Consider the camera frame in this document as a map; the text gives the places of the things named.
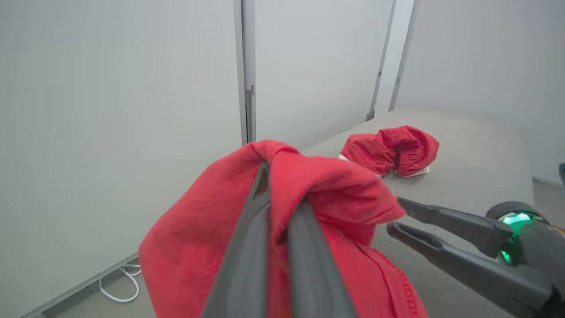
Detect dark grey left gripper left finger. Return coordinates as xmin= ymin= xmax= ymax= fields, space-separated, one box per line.
xmin=201 ymin=161 xmax=272 ymax=318

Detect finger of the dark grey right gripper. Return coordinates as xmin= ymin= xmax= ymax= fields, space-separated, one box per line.
xmin=387 ymin=222 xmax=557 ymax=316
xmin=397 ymin=197 xmax=513 ymax=257

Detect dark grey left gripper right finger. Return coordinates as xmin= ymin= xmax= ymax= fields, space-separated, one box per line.
xmin=286 ymin=199 xmax=359 ymax=318

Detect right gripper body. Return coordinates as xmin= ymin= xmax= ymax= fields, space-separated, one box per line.
xmin=486 ymin=201 xmax=565 ymax=318

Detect red shirt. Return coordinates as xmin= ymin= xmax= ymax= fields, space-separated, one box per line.
xmin=139 ymin=139 xmax=429 ymax=318

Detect red shorts white trim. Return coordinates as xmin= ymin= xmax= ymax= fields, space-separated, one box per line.
xmin=339 ymin=125 xmax=440 ymax=178

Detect wide white partition panel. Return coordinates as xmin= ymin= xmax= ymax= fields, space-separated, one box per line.
xmin=0 ymin=0 xmax=244 ymax=318

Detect looped white cable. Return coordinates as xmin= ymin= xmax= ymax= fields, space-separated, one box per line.
xmin=98 ymin=264 xmax=142 ymax=303

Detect grey partition frame post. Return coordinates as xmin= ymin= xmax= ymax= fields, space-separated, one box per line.
xmin=365 ymin=0 xmax=421 ymax=122
xmin=233 ymin=0 xmax=257 ymax=146

